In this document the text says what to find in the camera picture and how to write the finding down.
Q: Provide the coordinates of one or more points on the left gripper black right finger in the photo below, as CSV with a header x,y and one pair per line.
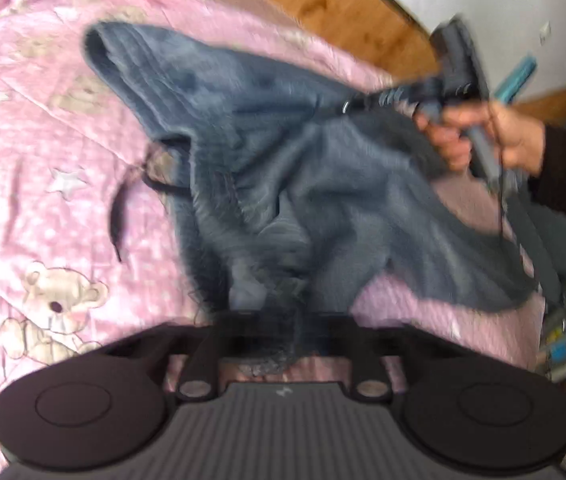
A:
x,y
340,336

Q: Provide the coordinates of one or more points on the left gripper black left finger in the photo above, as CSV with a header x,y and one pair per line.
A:
x,y
231,337

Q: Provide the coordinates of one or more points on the grey sweatpants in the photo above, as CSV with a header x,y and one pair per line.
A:
x,y
283,208

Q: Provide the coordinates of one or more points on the wooden headboard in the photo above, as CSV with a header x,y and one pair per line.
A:
x,y
343,5

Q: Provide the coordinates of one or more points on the pink teddy bear quilt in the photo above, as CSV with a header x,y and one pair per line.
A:
x,y
88,252

